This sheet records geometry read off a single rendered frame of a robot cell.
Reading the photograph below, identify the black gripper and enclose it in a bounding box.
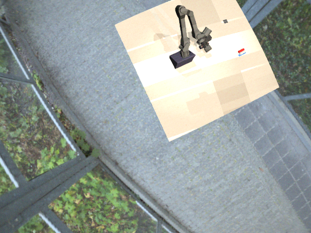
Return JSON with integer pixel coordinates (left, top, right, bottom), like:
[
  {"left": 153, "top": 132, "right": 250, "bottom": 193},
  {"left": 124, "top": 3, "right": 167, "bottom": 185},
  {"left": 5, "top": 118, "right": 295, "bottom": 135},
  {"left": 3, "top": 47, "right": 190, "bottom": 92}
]
[{"left": 201, "top": 41, "right": 212, "bottom": 52}]

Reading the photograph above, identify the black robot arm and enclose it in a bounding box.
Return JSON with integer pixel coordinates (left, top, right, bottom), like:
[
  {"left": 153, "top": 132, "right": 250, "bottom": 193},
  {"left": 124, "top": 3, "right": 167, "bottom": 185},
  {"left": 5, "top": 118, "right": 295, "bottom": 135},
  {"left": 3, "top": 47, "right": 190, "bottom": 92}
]
[{"left": 175, "top": 5, "right": 212, "bottom": 58}]

